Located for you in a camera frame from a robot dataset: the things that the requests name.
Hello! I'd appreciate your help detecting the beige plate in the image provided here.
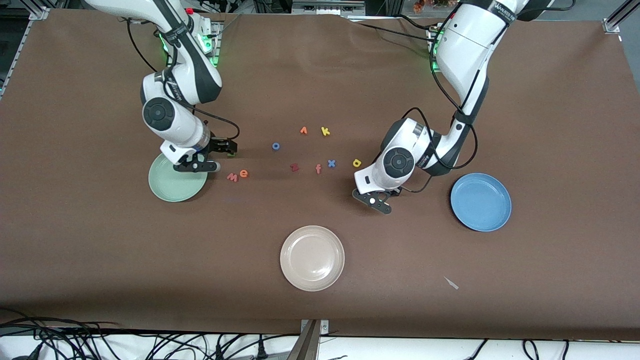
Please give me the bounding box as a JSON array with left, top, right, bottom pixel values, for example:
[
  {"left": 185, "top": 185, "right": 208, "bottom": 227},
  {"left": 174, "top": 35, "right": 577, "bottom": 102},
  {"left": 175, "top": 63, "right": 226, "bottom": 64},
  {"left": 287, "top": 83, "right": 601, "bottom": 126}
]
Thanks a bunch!
[{"left": 279, "top": 225, "right": 346, "bottom": 292}]

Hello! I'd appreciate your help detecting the blue plate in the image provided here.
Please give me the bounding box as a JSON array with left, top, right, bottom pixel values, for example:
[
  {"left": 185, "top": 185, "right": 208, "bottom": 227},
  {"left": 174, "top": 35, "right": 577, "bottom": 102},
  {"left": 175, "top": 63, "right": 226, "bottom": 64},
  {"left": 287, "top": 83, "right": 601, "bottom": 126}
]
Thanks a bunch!
[{"left": 450, "top": 172, "right": 513, "bottom": 233}]

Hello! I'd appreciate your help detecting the black cable across table sheet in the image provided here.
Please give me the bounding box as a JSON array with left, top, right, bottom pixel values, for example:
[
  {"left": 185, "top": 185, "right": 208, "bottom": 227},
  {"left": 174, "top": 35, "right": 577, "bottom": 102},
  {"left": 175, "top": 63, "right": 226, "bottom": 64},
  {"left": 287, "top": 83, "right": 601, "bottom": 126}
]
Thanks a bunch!
[{"left": 350, "top": 20, "right": 441, "bottom": 41}]

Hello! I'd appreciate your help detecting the orange leafy decoration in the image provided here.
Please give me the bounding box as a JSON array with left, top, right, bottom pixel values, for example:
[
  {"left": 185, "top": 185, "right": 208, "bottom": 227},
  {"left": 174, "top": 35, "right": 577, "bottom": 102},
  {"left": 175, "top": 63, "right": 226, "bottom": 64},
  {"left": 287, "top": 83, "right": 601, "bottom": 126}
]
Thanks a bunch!
[{"left": 412, "top": 0, "right": 463, "bottom": 13}]

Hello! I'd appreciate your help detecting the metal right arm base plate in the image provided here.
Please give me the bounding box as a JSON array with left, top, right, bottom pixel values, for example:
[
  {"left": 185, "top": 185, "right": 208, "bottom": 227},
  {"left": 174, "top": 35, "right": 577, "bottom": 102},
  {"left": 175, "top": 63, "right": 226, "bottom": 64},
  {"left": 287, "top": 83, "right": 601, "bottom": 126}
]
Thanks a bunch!
[{"left": 166, "top": 20, "right": 222, "bottom": 69}]

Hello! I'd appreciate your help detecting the silver table edge bracket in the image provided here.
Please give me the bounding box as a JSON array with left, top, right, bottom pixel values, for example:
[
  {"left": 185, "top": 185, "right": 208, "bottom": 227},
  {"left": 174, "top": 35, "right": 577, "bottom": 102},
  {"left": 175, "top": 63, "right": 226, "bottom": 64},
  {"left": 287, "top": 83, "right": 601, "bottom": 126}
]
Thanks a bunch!
[{"left": 300, "top": 319, "right": 330, "bottom": 335}]

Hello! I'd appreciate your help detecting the long black right arm cable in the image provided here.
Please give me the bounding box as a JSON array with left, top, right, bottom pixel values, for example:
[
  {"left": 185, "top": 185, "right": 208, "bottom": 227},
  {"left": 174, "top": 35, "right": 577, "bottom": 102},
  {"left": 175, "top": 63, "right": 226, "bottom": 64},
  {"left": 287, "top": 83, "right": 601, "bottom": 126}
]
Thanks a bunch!
[{"left": 125, "top": 17, "right": 173, "bottom": 76}]

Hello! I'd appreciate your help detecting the silver aluminium frame rail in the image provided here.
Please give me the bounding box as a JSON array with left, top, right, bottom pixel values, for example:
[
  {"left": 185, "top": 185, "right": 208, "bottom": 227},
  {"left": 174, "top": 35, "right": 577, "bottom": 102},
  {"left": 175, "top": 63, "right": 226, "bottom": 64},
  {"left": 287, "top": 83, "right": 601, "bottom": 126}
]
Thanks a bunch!
[
  {"left": 602, "top": 0, "right": 640, "bottom": 35},
  {"left": 0, "top": 6, "right": 49, "bottom": 98}
]

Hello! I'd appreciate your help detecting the brown table covering sheet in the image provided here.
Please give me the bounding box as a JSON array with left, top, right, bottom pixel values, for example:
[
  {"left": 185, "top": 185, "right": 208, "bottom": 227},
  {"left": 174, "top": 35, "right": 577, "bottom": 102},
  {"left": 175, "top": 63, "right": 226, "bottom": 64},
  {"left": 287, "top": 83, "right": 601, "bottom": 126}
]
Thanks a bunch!
[{"left": 0, "top": 9, "right": 640, "bottom": 342}]

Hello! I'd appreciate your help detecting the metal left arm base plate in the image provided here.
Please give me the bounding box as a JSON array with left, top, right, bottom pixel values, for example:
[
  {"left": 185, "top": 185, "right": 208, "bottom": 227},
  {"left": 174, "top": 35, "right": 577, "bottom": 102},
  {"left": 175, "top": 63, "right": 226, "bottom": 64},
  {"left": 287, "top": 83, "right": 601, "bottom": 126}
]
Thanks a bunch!
[{"left": 428, "top": 25, "right": 443, "bottom": 74}]

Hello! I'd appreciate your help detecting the grey metal post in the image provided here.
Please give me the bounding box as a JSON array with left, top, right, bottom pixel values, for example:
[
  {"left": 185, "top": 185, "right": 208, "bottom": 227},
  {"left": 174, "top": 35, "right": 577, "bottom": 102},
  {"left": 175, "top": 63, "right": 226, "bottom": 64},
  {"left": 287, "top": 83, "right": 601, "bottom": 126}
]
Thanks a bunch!
[{"left": 286, "top": 320, "right": 322, "bottom": 360}]

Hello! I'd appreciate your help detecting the mint green plate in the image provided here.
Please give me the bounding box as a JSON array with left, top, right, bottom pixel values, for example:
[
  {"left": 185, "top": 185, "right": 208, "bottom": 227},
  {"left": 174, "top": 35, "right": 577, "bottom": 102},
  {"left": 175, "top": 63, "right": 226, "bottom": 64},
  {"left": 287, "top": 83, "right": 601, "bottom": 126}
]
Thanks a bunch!
[{"left": 148, "top": 153, "right": 209, "bottom": 203}]

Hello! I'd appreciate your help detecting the grey power strip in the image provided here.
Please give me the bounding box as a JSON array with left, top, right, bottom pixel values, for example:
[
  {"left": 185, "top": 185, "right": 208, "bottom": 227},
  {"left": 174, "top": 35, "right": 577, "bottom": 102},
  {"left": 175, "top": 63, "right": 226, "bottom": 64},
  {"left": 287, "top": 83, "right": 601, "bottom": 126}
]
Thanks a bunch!
[{"left": 291, "top": 0, "right": 366, "bottom": 16}]

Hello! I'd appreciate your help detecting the short black right gripper cable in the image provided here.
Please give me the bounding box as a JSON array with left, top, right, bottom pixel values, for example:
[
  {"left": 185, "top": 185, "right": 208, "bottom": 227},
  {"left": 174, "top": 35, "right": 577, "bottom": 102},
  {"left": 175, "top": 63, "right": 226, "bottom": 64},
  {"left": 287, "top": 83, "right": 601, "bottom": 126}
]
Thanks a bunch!
[{"left": 190, "top": 105, "right": 241, "bottom": 143}]

